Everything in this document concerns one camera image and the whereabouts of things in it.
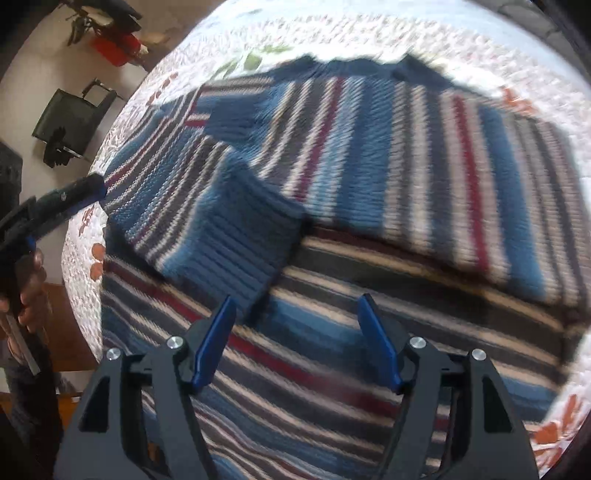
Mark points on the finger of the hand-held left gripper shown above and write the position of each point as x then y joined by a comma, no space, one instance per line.
69,197

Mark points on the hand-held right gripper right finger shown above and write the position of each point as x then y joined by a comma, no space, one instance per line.
379,346

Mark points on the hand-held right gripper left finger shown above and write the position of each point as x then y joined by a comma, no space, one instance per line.
214,344

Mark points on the striped knit sweater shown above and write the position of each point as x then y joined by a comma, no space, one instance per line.
369,184

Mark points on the person's left forearm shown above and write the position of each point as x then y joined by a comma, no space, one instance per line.
32,406

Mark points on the person's left hand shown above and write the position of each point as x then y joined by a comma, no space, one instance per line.
30,290

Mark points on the black folding chair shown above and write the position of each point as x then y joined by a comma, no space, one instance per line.
67,121

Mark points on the wooden furniture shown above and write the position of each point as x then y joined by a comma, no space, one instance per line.
64,323

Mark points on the floral quilted bedspread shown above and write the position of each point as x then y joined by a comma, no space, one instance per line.
147,106

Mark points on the red box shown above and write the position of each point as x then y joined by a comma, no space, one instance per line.
115,48

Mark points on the black equipment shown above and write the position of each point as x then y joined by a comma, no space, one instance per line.
108,11

